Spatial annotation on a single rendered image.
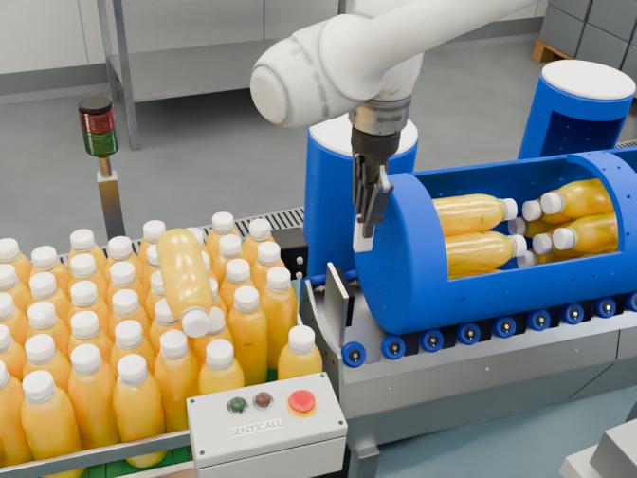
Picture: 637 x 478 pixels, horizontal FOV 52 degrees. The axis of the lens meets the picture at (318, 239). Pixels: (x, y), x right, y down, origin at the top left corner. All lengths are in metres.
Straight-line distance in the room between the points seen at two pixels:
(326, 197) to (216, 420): 0.90
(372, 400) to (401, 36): 0.72
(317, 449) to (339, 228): 0.89
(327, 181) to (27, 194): 2.09
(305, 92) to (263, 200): 2.52
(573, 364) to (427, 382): 0.32
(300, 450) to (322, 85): 0.47
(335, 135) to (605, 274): 0.74
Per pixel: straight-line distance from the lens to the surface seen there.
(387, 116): 0.95
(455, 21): 0.73
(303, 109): 0.77
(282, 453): 0.91
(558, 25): 5.20
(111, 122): 1.32
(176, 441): 1.06
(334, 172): 1.64
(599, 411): 2.58
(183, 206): 3.24
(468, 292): 1.12
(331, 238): 1.75
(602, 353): 1.47
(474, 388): 1.33
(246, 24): 4.59
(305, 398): 0.91
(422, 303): 1.09
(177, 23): 4.46
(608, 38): 4.87
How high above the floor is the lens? 1.82
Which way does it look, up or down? 37 degrees down
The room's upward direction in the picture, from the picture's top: 4 degrees clockwise
